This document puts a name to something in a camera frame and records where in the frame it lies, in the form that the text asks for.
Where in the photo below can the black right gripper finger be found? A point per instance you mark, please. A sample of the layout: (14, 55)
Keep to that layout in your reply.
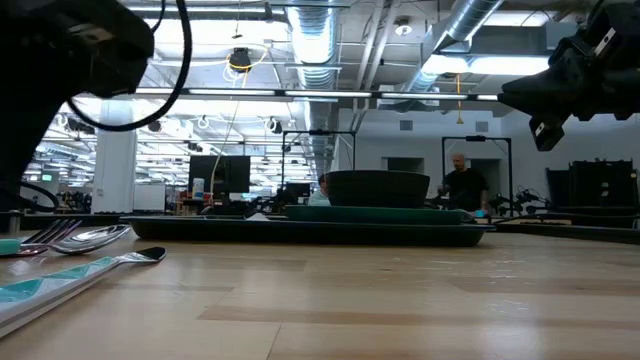
(540, 95)

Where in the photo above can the black bowl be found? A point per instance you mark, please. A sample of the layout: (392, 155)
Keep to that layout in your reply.
(377, 190)

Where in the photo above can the green plate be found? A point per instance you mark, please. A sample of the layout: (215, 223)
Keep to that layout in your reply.
(375, 216)

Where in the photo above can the iridescent purple fork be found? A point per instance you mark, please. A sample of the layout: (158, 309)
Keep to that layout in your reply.
(47, 235)

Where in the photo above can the background black robot arm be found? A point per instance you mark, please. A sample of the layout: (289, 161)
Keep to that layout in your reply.
(522, 197)

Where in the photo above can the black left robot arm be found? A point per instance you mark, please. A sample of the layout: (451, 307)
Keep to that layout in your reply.
(30, 75)

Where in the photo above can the dark green plastic tray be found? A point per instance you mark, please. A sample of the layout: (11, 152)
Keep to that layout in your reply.
(300, 235)

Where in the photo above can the yellow hanging pendant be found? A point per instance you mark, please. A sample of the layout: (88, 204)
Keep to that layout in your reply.
(459, 120)

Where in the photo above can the black equipment cases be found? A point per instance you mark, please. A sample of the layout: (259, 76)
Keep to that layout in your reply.
(600, 182)

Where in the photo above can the person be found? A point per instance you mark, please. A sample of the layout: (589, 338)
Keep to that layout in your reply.
(319, 199)
(465, 187)

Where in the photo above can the round ceiling sensor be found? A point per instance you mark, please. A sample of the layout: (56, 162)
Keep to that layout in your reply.
(403, 28)

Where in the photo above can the long LED light strip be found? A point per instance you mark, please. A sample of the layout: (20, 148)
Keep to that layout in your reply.
(325, 93)

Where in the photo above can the black hanging ceiling device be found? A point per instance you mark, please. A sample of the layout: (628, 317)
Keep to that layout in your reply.
(240, 59)

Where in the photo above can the large black monitor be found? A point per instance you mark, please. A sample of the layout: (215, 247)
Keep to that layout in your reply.
(235, 175)

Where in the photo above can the white canister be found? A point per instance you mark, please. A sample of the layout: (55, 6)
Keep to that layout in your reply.
(198, 189)

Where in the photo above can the whiteboard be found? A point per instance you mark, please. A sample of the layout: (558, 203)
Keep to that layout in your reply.
(149, 197)

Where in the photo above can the white pillar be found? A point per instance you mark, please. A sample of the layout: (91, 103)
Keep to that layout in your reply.
(115, 165)

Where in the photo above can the green exit sign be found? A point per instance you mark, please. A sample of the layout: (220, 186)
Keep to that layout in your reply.
(47, 177)

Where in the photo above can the small silver cylinder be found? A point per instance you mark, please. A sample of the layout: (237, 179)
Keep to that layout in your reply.
(15, 222)

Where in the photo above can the wall vent grille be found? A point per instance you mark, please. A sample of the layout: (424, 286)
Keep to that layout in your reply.
(406, 125)
(481, 126)

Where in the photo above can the silver ribbed air duct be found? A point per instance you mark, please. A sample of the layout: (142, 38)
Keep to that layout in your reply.
(470, 20)
(312, 40)

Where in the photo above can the black aluminium rig frame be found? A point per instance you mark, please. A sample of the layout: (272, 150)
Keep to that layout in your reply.
(75, 221)

